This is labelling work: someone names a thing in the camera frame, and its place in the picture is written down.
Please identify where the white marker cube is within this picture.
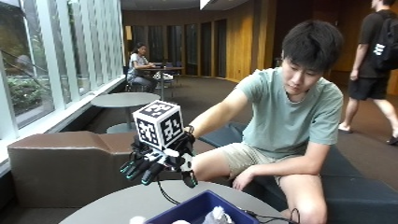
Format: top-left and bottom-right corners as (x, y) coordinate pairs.
(132, 99), (187, 151)

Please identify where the dark chair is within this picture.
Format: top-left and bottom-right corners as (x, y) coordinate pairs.
(161, 61), (184, 90)

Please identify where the white crumpled object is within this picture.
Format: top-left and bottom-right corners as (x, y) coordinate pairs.
(201, 205), (237, 224)

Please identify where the black backpack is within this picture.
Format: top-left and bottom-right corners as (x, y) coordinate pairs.
(370, 11), (398, 72)

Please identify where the dark blue upholstered bench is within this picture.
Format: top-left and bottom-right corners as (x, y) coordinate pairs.
(199, 121), (398, 224)

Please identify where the round grey side table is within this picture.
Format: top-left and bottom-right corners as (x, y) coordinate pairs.
(90, 91), (161, 135)

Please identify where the tall wooden table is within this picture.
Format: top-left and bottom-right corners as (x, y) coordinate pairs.
(139, 65), (185, 101)

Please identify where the the person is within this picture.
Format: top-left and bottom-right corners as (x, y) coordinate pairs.
(120, 20), (347, 224)

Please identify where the white bag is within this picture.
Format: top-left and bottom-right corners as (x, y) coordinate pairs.
(153, 71), (176, 81)

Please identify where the brown upholstered bench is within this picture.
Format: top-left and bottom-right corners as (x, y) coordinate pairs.
(7, 130), (219, 210)

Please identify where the blue plastic bin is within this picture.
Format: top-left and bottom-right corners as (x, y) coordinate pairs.
(143, 189), (261, 224)

